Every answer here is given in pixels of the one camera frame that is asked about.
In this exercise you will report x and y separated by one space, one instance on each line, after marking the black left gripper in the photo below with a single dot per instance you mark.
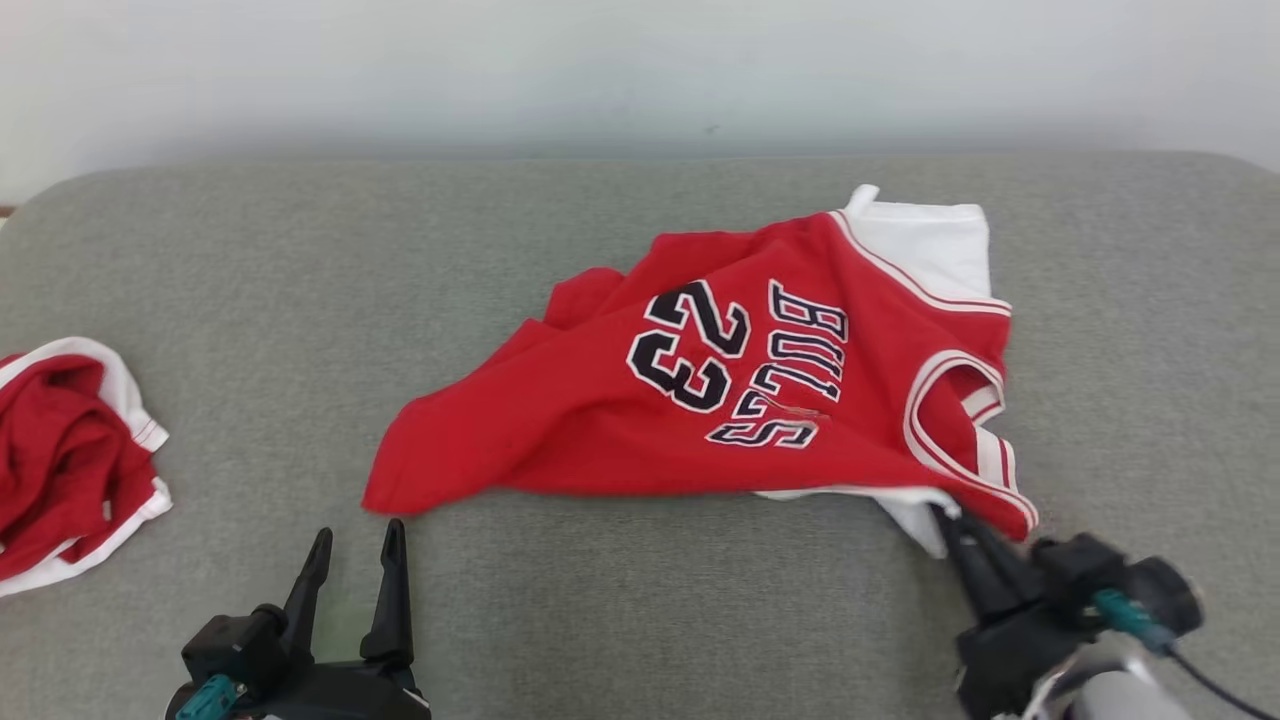
340 695

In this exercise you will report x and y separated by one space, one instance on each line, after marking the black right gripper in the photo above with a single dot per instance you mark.
1010 655

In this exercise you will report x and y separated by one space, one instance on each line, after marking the red Bulls basketball jersey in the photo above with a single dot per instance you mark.
600 420

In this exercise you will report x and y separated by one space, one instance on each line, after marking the red shorts with white trim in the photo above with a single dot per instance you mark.
60 470

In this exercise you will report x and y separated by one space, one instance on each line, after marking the grey fabric mat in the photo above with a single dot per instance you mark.
250 300

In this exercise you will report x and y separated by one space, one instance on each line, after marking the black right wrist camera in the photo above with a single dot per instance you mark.
1075 565

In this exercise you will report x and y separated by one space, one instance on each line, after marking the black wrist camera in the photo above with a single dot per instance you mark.
235 645
1075 565

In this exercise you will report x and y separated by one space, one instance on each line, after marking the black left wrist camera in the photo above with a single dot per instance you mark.
235 645

